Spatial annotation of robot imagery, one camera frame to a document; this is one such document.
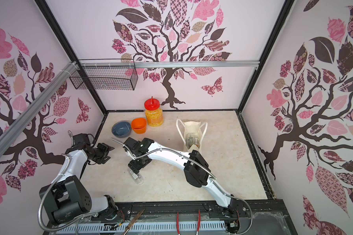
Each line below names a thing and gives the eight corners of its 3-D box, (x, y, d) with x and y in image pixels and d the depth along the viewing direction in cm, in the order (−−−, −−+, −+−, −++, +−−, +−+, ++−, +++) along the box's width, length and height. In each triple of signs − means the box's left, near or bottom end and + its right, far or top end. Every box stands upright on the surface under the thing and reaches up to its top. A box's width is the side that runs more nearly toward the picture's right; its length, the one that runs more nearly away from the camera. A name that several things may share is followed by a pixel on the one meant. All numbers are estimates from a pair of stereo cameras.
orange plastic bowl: (131, 133, 107) (129, 129, 103) (134, 122, 115) (132, 117, 110) (145, 133, 107) (143, 129, 103) (147, 122, 115) (146, 117, 110)
